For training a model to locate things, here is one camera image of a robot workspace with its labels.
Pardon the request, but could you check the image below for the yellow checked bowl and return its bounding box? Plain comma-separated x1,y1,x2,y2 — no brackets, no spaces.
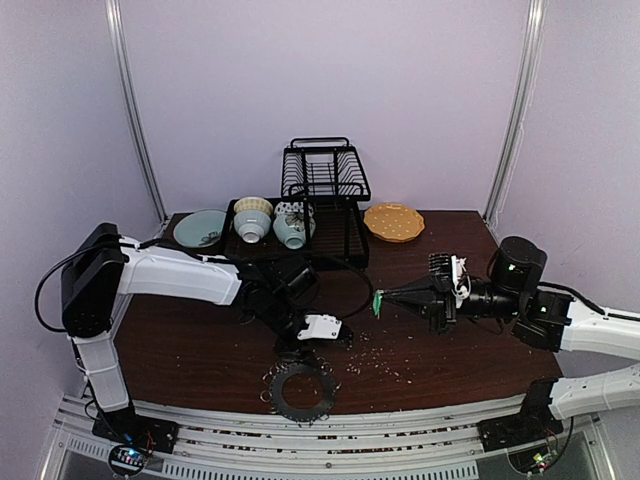
233,196,274,216

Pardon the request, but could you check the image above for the yellow dotted plate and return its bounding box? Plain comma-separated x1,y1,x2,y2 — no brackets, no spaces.
364,203,425,243

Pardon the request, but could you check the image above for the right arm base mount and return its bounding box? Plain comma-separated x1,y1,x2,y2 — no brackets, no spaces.
477,413,564,452

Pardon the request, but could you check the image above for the aluminium front rail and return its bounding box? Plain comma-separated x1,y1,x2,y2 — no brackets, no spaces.
35,394,620,479

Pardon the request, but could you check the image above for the light blue striped bowl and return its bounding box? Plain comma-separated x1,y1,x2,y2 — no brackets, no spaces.
234,210,271,244

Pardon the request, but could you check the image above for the left aluminium frame post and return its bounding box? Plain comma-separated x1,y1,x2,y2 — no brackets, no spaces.
105,0,169,225

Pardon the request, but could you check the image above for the white black dotted bowl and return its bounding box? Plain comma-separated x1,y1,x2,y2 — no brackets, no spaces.
274,201,314,217

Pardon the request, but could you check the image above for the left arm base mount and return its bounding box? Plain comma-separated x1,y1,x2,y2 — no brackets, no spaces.
92,410,179,453

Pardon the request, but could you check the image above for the aluminium frame post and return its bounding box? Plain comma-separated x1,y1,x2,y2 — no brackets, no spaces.
105,0,169,225
483,0,547,231

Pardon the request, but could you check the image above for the light blue ceramic plate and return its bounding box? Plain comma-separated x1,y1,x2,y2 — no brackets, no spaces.
173,209,226,248

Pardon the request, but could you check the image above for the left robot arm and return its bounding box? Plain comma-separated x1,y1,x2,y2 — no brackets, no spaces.
61,223,352,444

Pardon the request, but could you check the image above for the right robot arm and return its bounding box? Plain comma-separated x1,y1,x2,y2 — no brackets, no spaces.
372,236,639,442

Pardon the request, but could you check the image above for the right aluminium frame post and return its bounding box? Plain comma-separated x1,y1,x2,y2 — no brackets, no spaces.
483,0,547,231

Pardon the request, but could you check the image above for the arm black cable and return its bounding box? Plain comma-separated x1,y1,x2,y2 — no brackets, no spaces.
537,282,640,319
33,237,375,334

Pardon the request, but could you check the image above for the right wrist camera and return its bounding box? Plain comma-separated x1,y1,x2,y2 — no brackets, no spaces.
451,255,471,305

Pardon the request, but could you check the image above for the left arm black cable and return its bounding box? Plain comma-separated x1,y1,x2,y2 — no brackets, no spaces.
33,237,375,334

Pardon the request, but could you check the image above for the green floral bowl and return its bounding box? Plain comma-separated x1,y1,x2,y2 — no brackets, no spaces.
273,212,316,250

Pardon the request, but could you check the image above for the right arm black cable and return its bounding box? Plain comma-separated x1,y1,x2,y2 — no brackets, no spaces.
537,282,640,319

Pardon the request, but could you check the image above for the black wire dish rack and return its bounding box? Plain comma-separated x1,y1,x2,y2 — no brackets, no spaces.
219,136,372,274

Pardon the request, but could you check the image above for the metal keyring disc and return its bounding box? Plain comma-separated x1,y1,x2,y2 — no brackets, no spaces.
261,359,340,425

